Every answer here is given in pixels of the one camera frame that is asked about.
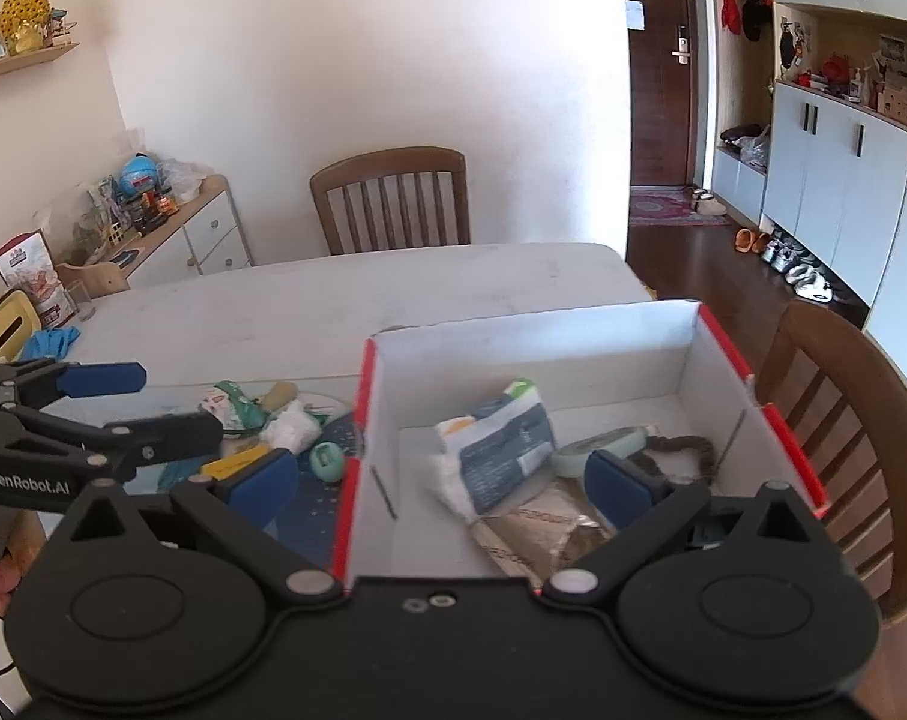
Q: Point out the dark blue fan-shaped mat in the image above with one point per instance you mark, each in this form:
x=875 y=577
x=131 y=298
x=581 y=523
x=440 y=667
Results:
x=322 y=510

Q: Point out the wooden basket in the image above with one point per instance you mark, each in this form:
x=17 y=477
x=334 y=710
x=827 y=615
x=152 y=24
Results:
x=93 y=276

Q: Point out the blue cloth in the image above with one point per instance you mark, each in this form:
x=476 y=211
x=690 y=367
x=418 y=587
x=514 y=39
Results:
x=48 y=341

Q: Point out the golden ornament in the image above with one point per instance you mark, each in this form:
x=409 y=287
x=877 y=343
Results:
x=22 y=15

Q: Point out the blue and white wipes pack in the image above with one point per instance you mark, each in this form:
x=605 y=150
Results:
x=498 y=457

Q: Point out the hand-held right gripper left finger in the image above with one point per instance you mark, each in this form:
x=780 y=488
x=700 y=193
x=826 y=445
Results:
x=262 y=487

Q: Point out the red and white snack bag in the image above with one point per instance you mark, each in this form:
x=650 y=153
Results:
x=25 y=270

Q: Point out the yellow sponge block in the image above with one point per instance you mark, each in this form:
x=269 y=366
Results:
x=232 y=463

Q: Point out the row of shoes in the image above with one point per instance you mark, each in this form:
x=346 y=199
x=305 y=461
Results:
x=787 y=262

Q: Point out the black hanging bag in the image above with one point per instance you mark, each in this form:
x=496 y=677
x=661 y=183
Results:
x=757 y=11

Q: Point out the blue-grey wardrobe cabinet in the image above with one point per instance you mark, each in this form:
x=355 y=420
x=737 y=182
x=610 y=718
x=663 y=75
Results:
x=821 y=165

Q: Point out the grey plastic bag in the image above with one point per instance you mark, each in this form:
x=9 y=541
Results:
x=755 y=146

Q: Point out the red patterned doormat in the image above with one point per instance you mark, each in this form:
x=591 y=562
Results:
x=671 y=206

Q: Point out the wooden slat-back chair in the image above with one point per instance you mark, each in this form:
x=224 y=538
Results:
x=386 y=165
x=836 y=337

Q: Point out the wooden wall shelf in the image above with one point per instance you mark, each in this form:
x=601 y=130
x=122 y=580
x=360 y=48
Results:
x=40 y=60

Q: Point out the green and white packet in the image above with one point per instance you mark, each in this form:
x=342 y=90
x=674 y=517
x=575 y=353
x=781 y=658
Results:
x=232 y=405

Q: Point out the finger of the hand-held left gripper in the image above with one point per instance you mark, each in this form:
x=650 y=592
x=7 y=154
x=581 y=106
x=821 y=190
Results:
x=175 y=435
x=100 y=379

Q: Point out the brown packet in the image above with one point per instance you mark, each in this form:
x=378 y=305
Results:
x=543 y=532

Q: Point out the teal round case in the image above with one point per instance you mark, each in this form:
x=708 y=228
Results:
x=327 y=463

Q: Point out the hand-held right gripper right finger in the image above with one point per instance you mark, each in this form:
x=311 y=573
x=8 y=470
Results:
x=618 y=487

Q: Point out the dark wooden door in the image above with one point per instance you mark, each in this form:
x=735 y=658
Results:
x=656 y=105

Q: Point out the person's left hand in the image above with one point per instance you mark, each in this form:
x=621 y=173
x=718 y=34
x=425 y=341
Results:
x=1 y=581

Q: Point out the red and white cardboard box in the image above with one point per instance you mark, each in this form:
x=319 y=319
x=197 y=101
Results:
x=536 y=345

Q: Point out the clear drinking glass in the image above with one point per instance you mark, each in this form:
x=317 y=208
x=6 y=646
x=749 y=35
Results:
x=80 y=304

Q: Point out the yellow tissue box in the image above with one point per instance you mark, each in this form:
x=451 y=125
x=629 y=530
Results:
x=7 y=322

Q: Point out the beige rounded object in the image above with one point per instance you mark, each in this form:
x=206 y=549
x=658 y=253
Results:
x=280 y=394

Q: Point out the clear bag of white items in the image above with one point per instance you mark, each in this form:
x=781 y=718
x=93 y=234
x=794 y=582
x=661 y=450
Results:
x=292 y=427

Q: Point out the blue globe toy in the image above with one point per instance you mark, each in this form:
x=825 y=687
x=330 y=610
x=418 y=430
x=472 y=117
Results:
x=138 y=174

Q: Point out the white paper notice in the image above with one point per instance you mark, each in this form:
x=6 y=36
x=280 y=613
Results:
x=635 y=15

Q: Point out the brown hair band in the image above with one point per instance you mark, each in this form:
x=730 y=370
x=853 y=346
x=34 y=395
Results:
x=686 y=446

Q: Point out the red ornament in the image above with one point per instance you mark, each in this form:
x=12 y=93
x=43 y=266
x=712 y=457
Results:
x=836 y=67

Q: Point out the white sideboard cabinet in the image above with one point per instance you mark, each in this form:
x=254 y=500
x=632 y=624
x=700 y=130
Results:
x=213 y=232

